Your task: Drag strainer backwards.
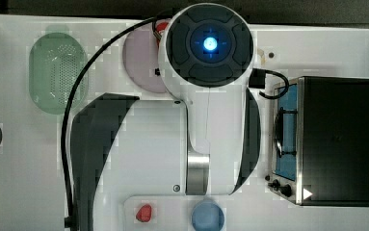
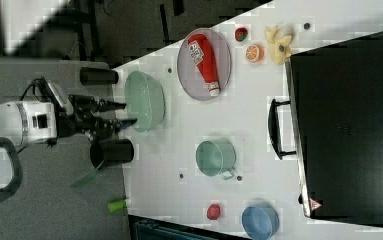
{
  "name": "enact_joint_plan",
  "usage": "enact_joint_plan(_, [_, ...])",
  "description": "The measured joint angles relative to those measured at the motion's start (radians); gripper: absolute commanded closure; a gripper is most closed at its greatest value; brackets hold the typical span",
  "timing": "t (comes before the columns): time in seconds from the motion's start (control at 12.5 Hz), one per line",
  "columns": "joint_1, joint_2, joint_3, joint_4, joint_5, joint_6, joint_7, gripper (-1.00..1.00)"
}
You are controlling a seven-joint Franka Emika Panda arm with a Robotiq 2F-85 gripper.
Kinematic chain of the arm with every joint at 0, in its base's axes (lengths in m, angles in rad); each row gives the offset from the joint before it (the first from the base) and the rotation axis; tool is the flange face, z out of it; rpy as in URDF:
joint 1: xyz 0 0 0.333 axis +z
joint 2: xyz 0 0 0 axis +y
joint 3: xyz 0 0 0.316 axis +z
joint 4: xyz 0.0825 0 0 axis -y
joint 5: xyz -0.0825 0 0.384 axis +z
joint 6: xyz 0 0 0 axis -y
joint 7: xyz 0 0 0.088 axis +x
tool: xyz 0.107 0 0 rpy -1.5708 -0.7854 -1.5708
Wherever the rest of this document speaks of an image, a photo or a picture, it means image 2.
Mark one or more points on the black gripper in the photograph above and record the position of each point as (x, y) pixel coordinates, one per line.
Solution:
(74, 114)

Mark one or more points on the green plastic strainer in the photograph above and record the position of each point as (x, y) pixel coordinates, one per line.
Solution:
(144, 101)

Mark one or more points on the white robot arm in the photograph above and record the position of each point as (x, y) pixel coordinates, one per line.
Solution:
(45, 119)

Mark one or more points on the black utensil holder cup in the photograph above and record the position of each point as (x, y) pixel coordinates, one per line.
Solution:
(111, 153)

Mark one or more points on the black cylinder cup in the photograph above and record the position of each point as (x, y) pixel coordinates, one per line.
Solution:
(95, 76)

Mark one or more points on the green slotted spatula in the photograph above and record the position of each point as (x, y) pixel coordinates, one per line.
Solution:
(87, 179)

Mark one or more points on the lime green cylinder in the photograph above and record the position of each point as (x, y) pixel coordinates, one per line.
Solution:
(116, 205)

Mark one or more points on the grey round plate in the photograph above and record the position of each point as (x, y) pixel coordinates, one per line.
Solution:
(189, 75)

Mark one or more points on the dark blue crate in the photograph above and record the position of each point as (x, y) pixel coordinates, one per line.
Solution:
(149, 229)

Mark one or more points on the red ketchup bottle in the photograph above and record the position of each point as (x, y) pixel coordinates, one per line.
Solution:
(202, 54)

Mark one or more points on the red toy strawberry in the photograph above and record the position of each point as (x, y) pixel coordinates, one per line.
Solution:
(213, 212)

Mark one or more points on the red green toy fruit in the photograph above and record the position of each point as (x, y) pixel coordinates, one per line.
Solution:
(241, 34)

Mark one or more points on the orange slice toy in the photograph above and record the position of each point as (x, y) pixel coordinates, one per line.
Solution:
(254, 53)

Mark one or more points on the blue bowl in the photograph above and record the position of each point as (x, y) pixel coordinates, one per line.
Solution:
(260, 221)

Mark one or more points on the black toaster oven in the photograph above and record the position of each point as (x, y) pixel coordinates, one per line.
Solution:
(336, 103)

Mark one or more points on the green cup with handle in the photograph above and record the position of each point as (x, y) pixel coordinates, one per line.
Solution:
(216, 158)

